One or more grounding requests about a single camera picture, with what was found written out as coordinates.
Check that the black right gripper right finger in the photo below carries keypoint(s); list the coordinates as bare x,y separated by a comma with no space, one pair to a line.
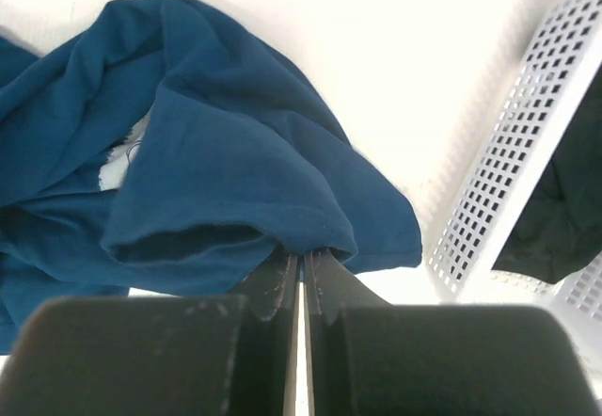
370,357

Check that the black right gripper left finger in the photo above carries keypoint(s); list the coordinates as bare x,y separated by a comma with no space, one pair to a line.
232,354

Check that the blue t shirt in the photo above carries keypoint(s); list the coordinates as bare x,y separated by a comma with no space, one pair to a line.
167,148

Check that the black t shirt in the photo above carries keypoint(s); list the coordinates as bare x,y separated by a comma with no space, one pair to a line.
559,231

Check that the white plastic basket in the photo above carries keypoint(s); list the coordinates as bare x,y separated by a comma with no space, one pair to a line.
560,63

